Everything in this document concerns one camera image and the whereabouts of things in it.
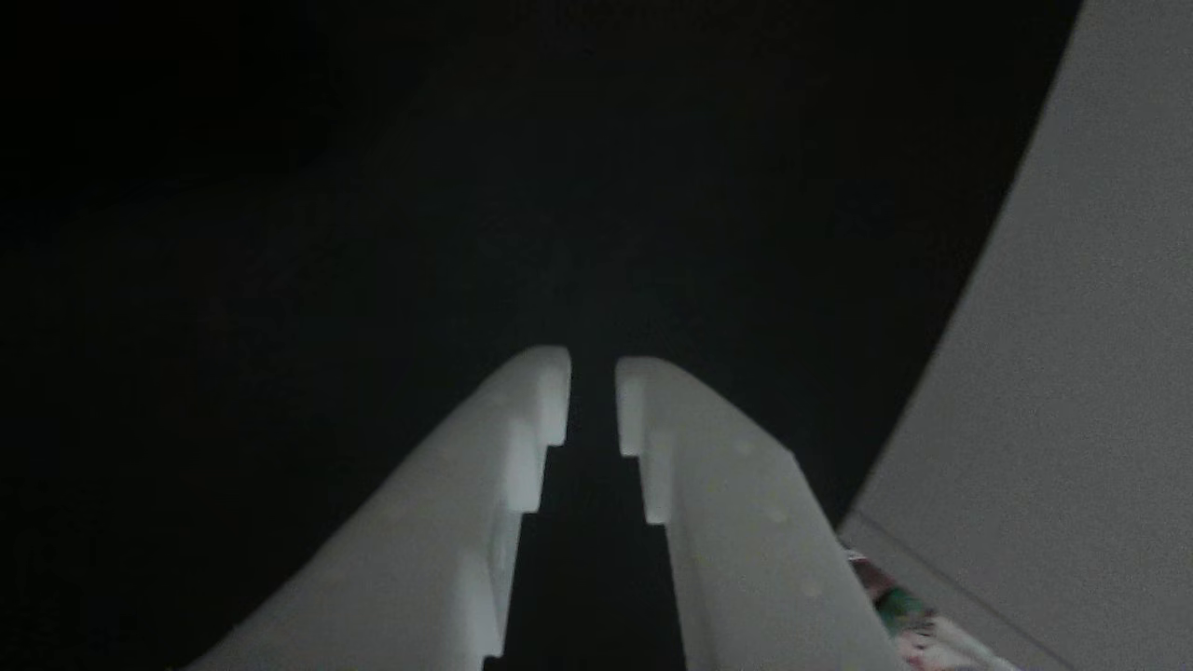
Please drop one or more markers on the colourful printed object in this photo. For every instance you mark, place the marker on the colourful printed object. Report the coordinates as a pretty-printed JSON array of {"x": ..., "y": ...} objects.
[{"x": 918, "y": 629}]

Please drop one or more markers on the black desk mat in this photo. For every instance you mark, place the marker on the black desk mat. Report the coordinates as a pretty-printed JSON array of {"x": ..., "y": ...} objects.
[{"x": 280, "y": 233}]

